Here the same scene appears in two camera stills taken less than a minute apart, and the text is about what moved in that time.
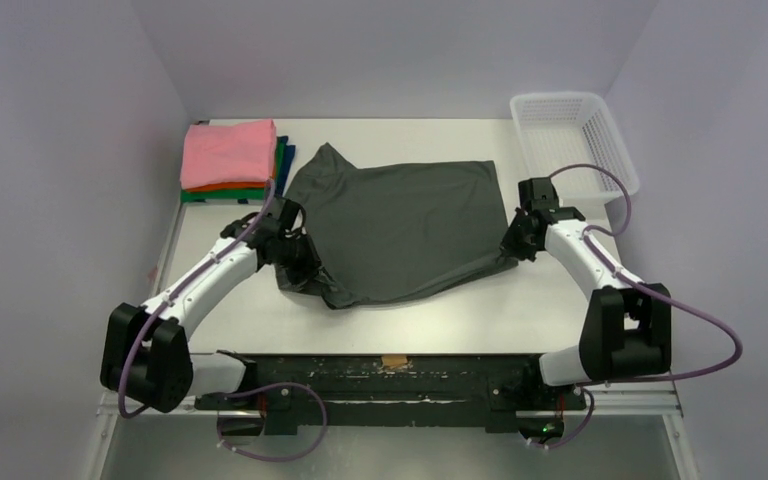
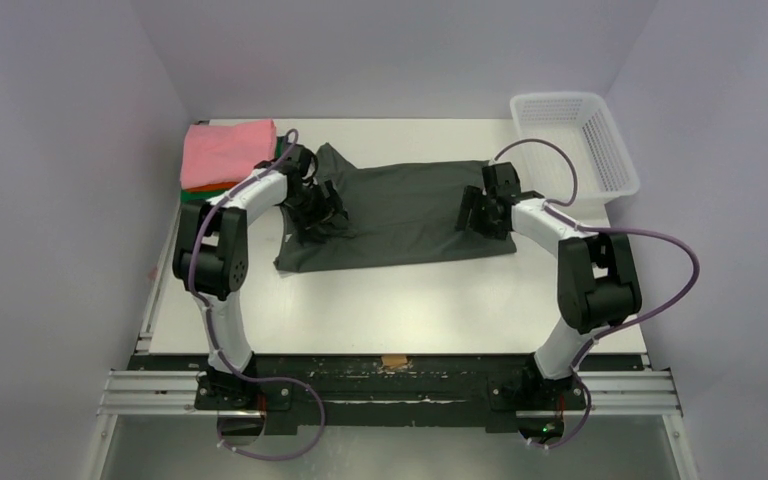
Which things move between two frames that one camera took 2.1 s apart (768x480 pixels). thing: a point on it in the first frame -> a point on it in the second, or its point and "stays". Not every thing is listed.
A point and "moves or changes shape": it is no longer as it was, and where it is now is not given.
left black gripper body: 297,252 -> 311,207
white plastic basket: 556,130 stays
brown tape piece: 393,361 stays
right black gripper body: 513,240 -> 483,210
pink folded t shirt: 214,154 stays
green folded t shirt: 251,193 stays
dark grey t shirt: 385,228 moves or changes shape
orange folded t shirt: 229,186 stays
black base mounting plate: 401,390 stays
